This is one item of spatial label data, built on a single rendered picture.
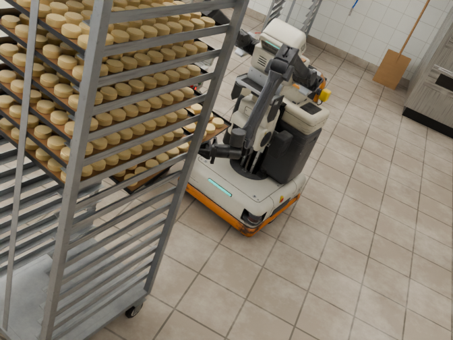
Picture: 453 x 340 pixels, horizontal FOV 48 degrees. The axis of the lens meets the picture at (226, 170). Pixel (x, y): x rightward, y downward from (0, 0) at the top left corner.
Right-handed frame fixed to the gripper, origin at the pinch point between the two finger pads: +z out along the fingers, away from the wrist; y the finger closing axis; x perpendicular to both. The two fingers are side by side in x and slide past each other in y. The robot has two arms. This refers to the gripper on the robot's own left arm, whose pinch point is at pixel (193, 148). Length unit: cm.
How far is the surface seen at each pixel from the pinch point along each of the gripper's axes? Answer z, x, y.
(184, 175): 3.2, -9.4, 6.3
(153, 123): 19.2, -15.4, -24.2
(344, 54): -254, 395, 171
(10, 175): 68, -13, 10
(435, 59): -289, 272, 92
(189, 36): 12, -14, -59
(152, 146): 18.6, -17.1, -14.6
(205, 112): -0.3, -5.7, -23.7
